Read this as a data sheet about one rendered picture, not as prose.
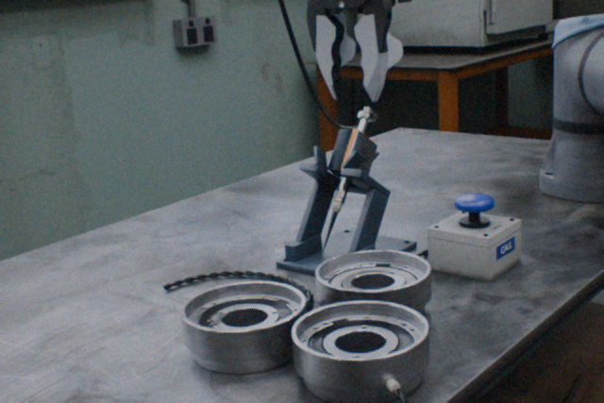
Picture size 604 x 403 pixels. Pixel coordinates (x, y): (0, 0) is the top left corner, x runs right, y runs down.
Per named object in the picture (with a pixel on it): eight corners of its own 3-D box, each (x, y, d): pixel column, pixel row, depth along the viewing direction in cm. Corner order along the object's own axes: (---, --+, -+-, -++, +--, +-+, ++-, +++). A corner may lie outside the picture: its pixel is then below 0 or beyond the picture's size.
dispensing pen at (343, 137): (301, 243, 85) (348, 98, 89) (323, 255, 88) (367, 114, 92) (317, 246, 84) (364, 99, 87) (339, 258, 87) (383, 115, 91)
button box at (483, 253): (490, 282, 80) (489, 235, 78) (427, 269, 84) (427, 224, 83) (527, 257, 86) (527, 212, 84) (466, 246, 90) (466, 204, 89)
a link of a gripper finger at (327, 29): (363, 92, 92) (372, 11, 89) (332, 101, 88) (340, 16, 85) (342, 87, 94) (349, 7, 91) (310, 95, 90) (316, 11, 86)
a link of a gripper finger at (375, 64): (420, 91, 88) (404, 6, 86) (390, 99, 83) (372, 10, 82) (396, 94, 90) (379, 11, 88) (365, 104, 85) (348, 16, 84)
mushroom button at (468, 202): (482, 251, 81) (481, 203, 80) (447, 244, 84) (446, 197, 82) (501, 239, 84) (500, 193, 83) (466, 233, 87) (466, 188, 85)
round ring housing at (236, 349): (234, 393, 62) (229, 344, 61) (162, 351, 70) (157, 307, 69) (334, 345, 69) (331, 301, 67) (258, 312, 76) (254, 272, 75)
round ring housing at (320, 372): (277, 361, 66) (274, 315, 65) (394, 335, 70) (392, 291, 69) (324, 424, 57) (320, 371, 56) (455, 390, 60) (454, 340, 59)
